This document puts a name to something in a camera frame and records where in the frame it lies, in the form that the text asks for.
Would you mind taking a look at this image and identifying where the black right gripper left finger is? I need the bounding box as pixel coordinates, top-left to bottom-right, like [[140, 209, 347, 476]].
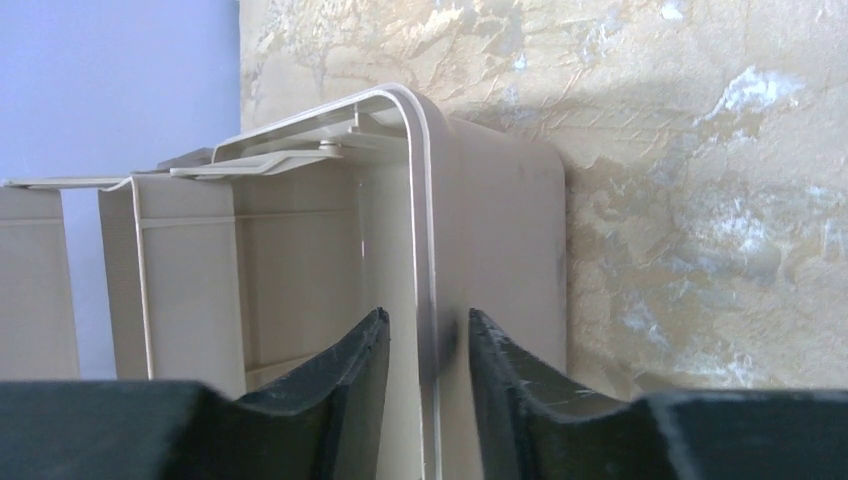
[[1, 308, 390, 479]]

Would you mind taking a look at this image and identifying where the beige translucent plastic toolbox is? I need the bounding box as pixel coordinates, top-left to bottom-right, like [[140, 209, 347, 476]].
[[1, 84, 566, 479]]

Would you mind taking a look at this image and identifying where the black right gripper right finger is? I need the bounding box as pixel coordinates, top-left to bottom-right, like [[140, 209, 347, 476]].
[[468, 309, 847, 479]]

